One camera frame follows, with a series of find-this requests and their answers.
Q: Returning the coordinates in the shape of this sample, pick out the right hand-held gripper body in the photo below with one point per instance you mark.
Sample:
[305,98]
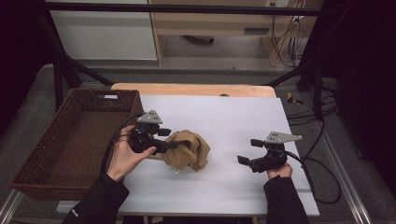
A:
[271,158]

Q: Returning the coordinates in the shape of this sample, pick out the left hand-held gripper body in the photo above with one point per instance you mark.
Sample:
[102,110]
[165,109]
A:
[144,137]

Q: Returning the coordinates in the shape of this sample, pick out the person's right hand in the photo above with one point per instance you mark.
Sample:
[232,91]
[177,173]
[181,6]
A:
[279,172]

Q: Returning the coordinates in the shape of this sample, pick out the person's left hand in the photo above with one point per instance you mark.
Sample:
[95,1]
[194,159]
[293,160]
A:
[126,158]

